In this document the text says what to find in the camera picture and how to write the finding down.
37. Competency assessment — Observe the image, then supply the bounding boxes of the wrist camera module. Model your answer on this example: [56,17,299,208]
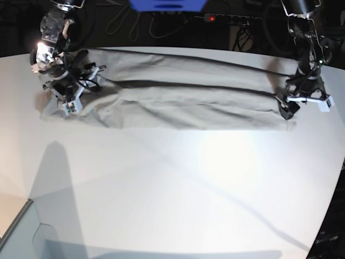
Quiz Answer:
[62,98,82,116]
[319,95,335,113]

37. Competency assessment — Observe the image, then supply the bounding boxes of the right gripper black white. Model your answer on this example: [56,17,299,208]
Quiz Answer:
[43,63,107,102]

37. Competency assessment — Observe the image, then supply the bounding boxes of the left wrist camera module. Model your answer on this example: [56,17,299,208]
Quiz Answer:
[319,95,335,113]

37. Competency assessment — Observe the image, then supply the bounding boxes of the black cable loops on floor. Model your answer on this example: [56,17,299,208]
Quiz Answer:
[88,0,189,44]

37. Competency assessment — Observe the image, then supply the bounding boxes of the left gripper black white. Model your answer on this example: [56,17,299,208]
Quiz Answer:
[275,74,330,120]

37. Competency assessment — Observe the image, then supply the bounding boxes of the black power strip red light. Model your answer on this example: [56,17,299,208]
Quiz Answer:
[202,13,262,26]

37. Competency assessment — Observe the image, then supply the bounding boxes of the blue box at top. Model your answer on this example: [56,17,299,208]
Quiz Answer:
[129,0,207,12]

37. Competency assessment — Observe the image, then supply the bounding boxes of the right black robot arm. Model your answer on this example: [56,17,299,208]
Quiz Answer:
[30,1,104,103]

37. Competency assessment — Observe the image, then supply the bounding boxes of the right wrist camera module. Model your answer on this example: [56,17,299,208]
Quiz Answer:
[62,98,82,116]

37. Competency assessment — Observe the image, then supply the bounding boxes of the grey t-shirt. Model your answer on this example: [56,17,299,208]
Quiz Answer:
[36,49,296,131]

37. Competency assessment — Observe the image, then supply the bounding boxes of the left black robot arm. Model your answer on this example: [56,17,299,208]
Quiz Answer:
[275,1,334,120]

